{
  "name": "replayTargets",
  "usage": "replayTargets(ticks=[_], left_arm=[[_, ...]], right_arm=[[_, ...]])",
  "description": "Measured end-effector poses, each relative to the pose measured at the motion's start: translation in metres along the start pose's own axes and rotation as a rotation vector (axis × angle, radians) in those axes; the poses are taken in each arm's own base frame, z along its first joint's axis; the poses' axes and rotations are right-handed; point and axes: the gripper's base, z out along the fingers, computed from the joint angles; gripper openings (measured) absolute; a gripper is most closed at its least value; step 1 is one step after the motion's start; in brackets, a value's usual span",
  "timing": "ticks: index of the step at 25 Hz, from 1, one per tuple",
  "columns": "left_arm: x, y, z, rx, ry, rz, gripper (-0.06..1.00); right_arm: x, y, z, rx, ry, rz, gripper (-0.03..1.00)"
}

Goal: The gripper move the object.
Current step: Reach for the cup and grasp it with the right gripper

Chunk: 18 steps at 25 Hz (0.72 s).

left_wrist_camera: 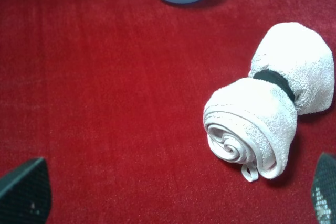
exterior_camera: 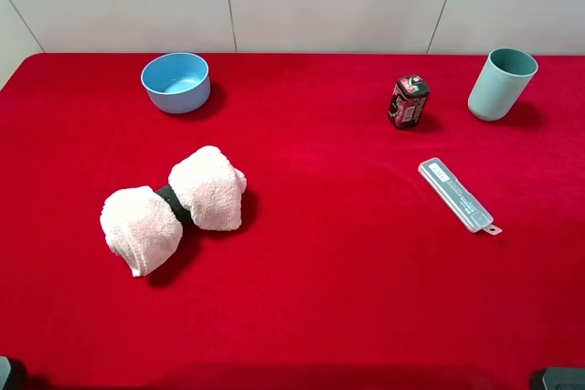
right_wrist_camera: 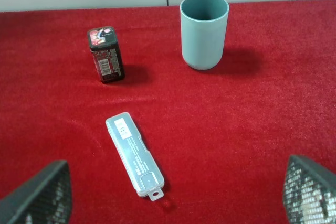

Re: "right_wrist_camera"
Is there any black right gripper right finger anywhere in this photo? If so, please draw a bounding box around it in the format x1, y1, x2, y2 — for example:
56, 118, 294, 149
283, 155, 335, 224

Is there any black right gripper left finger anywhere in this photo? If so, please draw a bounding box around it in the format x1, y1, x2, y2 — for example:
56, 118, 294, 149
1, 160, 72, 223

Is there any teal plastic cup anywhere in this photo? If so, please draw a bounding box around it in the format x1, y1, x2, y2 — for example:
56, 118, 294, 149
180, 0, 229, 70

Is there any clear plastic toothbrush case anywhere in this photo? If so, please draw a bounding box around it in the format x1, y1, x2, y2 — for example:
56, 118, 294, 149
106, 112, 165, 201

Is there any red velvet tablecloth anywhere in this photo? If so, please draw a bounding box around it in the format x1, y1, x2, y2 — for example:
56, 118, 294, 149
1, 0, 335, 223

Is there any black red gum box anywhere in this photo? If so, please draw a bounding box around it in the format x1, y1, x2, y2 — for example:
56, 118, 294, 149
87, 26, 125, 83

